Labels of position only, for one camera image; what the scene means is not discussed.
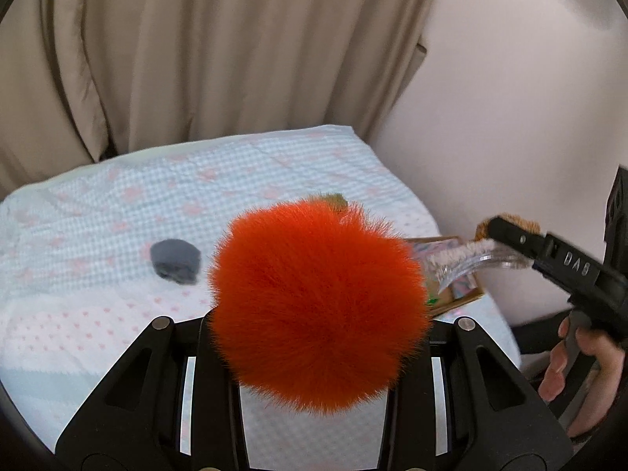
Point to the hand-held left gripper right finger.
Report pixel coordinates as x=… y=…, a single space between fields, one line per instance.
x=411 y=373

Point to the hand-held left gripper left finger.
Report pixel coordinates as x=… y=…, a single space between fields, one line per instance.
x=218 y=353

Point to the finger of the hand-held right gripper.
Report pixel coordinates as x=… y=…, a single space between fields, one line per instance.
x=515 y=238

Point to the brown fuzzy hair clip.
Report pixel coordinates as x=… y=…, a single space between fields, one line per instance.
x=510 y=220

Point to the orange fluffy pom-pom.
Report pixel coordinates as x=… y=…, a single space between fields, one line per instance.
x=319 y=304

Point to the grey soft plush piece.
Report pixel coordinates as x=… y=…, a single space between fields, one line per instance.
x=175 y=264

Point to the person's right hand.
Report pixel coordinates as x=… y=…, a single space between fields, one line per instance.
x=588 y=392

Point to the person's dark clothing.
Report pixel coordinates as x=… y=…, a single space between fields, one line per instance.
x=617 y=221

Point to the cardboard box with shiny lining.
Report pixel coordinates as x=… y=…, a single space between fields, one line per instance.
x=454 y=292

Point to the checked blue pink blanket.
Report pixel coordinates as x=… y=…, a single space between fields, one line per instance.
x=98 y=216

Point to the green brown fuzzy item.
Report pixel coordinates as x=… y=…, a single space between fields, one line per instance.
x=334 y=201

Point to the beige curtain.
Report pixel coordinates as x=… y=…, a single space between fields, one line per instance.
x=221 y=49

